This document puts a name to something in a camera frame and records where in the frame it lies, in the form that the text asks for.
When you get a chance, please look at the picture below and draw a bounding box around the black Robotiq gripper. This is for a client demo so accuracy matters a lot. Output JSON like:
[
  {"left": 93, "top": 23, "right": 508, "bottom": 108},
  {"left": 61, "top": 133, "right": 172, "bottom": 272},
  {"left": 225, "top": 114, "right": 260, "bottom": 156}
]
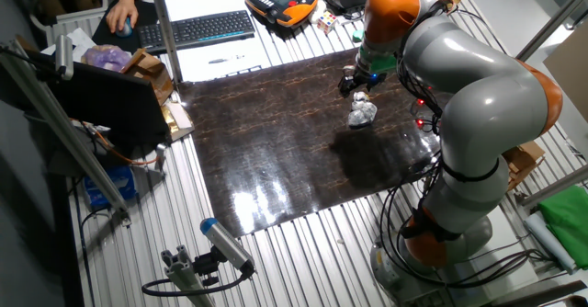
[{"left": 338, "top": 64, "right": 388, "bottom": 99}]

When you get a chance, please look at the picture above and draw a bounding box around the clear plastic bag of things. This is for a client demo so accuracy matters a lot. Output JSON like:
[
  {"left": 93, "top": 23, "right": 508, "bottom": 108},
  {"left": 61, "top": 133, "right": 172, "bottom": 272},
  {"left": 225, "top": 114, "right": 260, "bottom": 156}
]
[{"left": 346, "top": 90, "right": 379, "bottom": 131}]

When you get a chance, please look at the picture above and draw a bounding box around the purple plastic bag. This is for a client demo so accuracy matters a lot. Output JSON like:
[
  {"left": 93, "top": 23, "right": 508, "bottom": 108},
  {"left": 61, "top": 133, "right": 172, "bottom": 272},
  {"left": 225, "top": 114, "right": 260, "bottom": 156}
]
[{"left": 82, "top": 44, "right": 134, "bottom": 74}]

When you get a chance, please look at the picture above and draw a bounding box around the person's bare hand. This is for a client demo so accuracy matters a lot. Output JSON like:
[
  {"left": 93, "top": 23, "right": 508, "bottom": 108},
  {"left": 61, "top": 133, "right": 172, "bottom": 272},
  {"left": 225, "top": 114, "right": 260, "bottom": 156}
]
[{"left": 105, "top": 0, "right": 140, "bottom": 35}]

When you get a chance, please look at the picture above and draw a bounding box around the green gripper mounting flange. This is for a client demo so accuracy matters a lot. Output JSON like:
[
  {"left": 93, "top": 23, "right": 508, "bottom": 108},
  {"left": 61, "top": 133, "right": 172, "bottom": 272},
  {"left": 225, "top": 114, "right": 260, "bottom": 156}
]
[{"left": 358, "top": 43, "right": 398, "bottom": 74}]

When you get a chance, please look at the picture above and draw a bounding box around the Rubik's cube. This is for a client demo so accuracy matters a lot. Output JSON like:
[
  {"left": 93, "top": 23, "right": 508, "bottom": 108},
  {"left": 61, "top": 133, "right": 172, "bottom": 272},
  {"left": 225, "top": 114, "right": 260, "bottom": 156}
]
[{"left": 316, "top": 11, "right": 339, "bottom": 35}]

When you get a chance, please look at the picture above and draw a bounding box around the dark brown marble mat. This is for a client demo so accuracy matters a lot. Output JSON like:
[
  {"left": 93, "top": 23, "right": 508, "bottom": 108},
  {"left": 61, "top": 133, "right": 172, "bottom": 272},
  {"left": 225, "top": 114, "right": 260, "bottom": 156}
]
[{"left": 177, "top": 47, "right": 454, "bottom": 239}]

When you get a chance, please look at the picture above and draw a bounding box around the black computer keyboard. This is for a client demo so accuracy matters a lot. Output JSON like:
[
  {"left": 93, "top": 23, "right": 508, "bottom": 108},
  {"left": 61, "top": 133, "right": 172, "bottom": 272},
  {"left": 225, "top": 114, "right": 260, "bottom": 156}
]
[{"left": 136, "top": 9, "right": 256, "bottom": 53}]

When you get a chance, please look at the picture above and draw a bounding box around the gold foil packet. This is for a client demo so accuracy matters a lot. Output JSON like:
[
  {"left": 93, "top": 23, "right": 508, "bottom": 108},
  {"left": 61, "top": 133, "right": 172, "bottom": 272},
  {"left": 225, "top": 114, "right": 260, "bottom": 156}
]
[{"left": 160, "top": 101, "right": 196, "bottom": 142}]

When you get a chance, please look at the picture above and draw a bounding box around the small brown cardboard box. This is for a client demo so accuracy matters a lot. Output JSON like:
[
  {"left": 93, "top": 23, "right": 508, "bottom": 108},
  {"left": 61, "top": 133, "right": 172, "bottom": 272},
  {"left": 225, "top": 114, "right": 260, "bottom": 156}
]
[{"left": 502, "top": 140, "right": 547, "bottom": 192}]

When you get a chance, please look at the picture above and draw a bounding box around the brown open cardboard box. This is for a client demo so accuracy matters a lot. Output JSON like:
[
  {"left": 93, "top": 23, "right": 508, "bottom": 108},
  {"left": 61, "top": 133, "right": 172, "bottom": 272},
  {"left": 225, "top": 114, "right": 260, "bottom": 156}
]
[{"left": 120, "top": 48, "right": 175, "bottom": 107}]

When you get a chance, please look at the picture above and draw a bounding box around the flat brown cardboard sheet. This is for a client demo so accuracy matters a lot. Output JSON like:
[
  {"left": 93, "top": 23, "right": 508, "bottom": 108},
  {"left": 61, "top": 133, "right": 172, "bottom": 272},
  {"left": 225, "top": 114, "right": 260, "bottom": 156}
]
[{"left": 542, "top": 24, "right": 588, "bottom": 124}]

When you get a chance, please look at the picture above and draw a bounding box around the blue computer mouse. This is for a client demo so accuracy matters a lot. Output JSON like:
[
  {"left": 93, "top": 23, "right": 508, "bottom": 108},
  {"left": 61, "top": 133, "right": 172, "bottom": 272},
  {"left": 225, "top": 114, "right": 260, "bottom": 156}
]
[{"left": 114, "top": 17, "right": 134, "bottom": 39}]

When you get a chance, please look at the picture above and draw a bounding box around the black laptop screen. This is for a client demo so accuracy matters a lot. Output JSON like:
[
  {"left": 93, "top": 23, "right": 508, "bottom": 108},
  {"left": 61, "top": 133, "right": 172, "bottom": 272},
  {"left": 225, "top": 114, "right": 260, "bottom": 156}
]
[{"left": 34, "top": 51, "right": 172, "bottom": 148}]

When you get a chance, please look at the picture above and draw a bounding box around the black mouse pad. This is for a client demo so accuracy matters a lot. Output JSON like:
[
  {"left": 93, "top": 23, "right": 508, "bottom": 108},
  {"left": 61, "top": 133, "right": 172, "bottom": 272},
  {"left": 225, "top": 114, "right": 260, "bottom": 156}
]
[{"left": 91, "top": 0, "right": 160, "bottom": 55}]

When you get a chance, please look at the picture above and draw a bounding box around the white paper roll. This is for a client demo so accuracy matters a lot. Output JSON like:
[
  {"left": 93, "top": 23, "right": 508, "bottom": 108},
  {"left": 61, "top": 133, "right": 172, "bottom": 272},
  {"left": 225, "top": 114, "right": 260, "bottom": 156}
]
[{"left": 523, "top": 210, "right": 578, "bottom": 276}]

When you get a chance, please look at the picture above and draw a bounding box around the blue tissue pack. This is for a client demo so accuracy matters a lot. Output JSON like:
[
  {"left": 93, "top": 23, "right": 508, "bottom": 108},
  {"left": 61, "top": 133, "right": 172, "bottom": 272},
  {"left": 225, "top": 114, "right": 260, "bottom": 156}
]
[{"left": 83, "top": 165, "right": 138, "bottom": 210}]

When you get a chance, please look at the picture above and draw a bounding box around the green cloth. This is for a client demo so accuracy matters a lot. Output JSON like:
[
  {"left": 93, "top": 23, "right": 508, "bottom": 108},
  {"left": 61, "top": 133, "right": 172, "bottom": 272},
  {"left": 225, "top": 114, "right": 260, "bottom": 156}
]
[{"left": 537, "top": 185, "right": 588, "bottom": 270}]

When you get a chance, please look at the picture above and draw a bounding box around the white chair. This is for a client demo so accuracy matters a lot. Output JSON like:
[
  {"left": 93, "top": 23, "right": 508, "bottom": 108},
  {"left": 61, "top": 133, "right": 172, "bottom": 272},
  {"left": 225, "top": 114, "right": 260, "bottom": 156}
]
[{"left": 28, "top": 0, "right": 109, "bottom": 47}]

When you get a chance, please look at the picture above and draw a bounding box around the long slanted aluminium beam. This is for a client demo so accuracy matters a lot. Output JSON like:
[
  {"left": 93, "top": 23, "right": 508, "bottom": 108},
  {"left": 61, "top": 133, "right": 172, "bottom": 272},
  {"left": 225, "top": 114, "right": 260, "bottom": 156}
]
[{"left": 0, "top": 40, "right": 132, "bottom": 226}]

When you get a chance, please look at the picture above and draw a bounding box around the upright aluminium profile post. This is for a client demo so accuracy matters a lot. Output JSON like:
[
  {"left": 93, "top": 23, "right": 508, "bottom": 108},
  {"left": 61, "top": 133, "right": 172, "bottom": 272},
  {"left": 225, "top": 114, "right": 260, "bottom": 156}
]
[{"left": 147, "top": 0, "right": 185, "bottom": 85}]

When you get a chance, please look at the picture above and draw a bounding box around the silver camera with blue cap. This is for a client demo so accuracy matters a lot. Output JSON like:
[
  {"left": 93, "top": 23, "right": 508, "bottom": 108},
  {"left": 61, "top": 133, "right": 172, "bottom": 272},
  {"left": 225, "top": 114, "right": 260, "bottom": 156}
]
[{"left": 198, "top": 216, "right": 256, "bottom": 276}]

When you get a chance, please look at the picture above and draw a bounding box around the slanted aluminium frame bar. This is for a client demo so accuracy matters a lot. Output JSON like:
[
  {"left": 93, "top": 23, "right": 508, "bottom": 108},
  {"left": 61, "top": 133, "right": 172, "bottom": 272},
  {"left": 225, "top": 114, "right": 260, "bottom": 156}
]
[{"left": 515, "top": 0, "right": 588, "bottom": 63}]

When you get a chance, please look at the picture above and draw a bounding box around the orange cable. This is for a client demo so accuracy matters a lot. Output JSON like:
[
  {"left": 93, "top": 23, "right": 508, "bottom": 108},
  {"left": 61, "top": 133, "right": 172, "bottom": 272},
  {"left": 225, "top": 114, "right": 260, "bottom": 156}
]
[{"left": 93, "top": 129, "right": 160, "bottom": 166}]

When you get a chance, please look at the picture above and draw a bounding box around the short aluminium profile bracket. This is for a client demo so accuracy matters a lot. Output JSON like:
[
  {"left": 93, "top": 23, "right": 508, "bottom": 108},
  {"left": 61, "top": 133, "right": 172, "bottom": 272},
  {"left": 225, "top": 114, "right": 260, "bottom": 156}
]
[{"left": 160, "top": 244, "right": 217, "bottom": 307}]

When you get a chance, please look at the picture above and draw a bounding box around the black camera cable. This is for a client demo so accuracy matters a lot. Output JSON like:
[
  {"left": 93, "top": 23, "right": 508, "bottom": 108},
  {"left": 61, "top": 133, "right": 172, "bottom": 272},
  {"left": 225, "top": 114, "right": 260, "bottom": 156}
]
[{"left": 141, "top": 268, "right": 252, "bottom": 298}]

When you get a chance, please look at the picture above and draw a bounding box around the silver camera on beam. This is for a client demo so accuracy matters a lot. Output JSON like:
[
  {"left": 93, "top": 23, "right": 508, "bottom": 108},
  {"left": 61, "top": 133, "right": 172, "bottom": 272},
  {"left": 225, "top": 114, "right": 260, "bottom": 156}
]
[{"left": 53, "top": 34, "right": 75, "bottom": 81}]

